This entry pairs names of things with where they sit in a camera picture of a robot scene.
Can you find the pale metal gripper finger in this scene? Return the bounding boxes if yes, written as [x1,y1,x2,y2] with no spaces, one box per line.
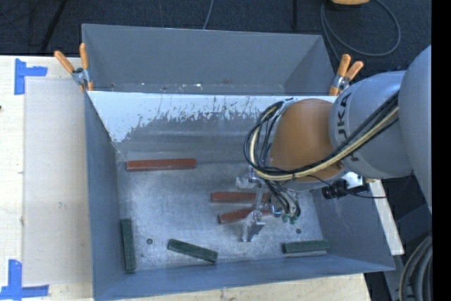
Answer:
[241,211,257,242]
[247,219,266,243]

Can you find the red-brown flat block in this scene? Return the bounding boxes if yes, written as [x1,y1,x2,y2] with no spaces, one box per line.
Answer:
[210,190,272,204]
[125,158,198,173]
[217,207,274,225]

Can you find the dark green flat block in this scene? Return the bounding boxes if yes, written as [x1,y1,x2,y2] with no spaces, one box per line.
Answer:
[119,218,137,274]
[166,238,219,264]
[281,239,331,255]

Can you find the grey metal bin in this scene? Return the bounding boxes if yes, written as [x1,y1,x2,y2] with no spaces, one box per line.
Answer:
[81,23,397,301]

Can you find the pale wood flat board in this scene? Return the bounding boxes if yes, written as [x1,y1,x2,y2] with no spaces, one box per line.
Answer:
[22,76,94,287]

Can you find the black cylinder on white bracket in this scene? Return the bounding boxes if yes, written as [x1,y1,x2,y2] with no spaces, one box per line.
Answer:
[321,171,370,201]

